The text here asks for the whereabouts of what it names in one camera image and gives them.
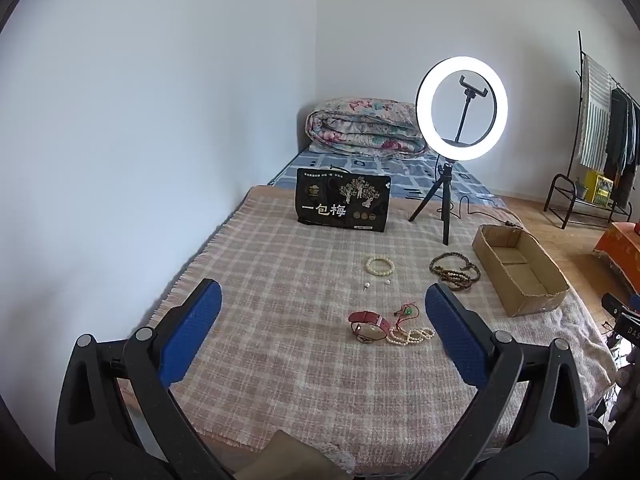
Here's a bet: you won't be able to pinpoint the orange patterned cloth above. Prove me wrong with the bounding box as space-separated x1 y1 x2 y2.
594 222 640 291

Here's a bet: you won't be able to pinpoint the wooden bead necklace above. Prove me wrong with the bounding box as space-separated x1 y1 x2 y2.
430 252 482 291

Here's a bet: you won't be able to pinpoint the yellow box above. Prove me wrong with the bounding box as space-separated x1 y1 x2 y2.
584 171 615 206

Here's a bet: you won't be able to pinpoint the dark hanging clothes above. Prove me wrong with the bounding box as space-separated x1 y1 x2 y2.
602 87 640 206

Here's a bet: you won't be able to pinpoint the black metal clothes rack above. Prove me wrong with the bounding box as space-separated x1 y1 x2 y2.
544 30 640 231

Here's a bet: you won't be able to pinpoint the pearl necklace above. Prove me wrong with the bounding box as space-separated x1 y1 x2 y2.
385 326 436 346

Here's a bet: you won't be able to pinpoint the pink plaid blanket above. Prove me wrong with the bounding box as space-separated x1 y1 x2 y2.
150 185 618 461

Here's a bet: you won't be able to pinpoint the ring light on black tripod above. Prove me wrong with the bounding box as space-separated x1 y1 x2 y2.
409 56 509 246

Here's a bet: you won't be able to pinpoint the striped hanging towel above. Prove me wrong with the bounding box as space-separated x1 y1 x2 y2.
575 55 614 168

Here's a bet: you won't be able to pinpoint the red strap watch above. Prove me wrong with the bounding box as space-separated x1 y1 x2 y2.
348 310 388 344

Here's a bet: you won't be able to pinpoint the black ring light cable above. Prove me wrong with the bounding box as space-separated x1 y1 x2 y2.
437 195 523 231

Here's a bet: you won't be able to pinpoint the black snack bag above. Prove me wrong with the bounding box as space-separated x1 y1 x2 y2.
296 167 391 233

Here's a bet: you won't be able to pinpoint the red string green pendant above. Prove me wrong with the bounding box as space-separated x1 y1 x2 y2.
392 302 419 329

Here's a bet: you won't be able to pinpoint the olive cloth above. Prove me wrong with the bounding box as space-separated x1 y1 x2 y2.
235 430 356 480

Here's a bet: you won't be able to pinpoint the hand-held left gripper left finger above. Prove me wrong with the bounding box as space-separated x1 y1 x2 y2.
55 277 236 480

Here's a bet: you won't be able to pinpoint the folded floral quilt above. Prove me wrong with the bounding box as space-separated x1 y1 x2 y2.
306 97 431 158

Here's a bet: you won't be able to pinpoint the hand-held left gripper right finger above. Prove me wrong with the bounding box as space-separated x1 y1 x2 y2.
425 282 593 480

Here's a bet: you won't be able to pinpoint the blue patterned bed sheet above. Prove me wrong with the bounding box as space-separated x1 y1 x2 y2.
267 150 493 202

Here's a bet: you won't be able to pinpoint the cardboard box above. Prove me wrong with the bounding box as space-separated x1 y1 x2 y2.
472 224 571 317

